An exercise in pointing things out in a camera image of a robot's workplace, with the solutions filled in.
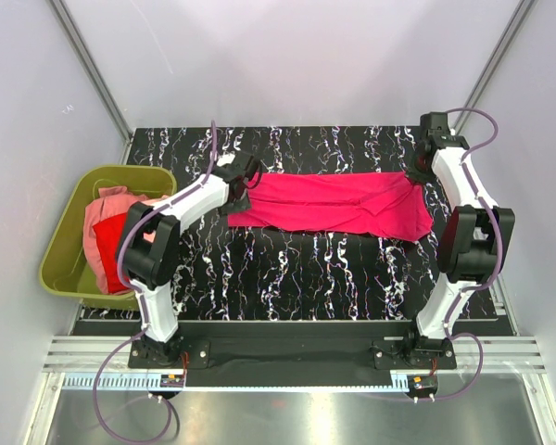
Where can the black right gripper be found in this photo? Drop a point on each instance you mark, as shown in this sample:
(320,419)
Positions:
(421,178)

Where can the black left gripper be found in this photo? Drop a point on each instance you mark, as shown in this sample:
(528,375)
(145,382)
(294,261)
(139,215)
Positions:
(244,205)

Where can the magenta pink t-shirt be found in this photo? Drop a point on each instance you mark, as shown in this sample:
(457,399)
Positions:
(383,204)

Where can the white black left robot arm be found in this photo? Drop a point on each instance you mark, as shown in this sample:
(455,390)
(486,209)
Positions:
(148,252)

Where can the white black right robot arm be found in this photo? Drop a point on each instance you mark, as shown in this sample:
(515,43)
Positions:
(472,248)

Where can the light pink shirt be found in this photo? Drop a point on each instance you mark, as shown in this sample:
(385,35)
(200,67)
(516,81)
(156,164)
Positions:
(154,201)

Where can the red folded shirt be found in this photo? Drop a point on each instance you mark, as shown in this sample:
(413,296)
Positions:
(107,237)

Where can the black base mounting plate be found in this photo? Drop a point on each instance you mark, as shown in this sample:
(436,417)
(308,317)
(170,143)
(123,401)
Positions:
(303,351)

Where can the olive green plastic bin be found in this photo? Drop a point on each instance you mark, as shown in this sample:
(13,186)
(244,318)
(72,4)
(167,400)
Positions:
(64,270)

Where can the aluminium right frame post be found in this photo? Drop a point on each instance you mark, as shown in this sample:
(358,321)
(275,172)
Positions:
(501,49)

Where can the aluminium frame post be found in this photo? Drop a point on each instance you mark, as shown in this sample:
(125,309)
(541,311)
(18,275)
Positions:
(81,49)
(501,49)

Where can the aluminium left frame post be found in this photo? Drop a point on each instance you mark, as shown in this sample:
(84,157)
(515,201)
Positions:
(81,49)

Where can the white slotted cable duct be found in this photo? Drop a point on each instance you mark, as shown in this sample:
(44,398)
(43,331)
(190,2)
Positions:
(158,382)

